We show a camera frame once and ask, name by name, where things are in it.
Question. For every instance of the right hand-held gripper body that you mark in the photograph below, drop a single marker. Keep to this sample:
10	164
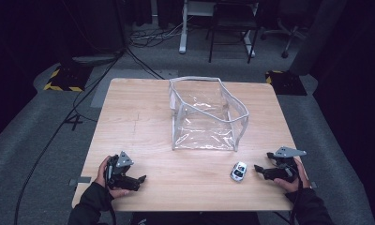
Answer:
287	168

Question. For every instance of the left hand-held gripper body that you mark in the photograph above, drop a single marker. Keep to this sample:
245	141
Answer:
120	173

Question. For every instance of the white toy car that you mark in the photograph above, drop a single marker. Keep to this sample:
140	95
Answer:
238	171

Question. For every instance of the transparent plastic bag grey trim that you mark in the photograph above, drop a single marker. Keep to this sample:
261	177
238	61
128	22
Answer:
204	137

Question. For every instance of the person's right hand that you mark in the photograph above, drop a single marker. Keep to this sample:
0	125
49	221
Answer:
302	179

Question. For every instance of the person's left hand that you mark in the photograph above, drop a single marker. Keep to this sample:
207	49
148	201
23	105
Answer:
99	176

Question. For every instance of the small grey tape piece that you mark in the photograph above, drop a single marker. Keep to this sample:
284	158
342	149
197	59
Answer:
313	184

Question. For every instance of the grey tape strip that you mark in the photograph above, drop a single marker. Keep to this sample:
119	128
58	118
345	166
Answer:
81	180

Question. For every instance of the person's legs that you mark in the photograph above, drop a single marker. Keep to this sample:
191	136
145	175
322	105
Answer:
195	218

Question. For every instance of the black tape cross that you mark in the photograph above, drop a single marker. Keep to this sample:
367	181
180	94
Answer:
73	122

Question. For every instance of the black yellow striped floor plate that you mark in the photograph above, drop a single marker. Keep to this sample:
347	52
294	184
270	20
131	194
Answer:
68	79
285	82

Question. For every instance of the office swivel chair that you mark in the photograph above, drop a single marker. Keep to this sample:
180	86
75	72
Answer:
288	31

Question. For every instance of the grey curtain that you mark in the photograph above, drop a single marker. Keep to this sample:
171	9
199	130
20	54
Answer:
320	34

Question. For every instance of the black metal chair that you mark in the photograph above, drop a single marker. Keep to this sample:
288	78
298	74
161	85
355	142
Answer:
232	22

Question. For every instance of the white desk frame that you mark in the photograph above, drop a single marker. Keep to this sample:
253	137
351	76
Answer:
183	37

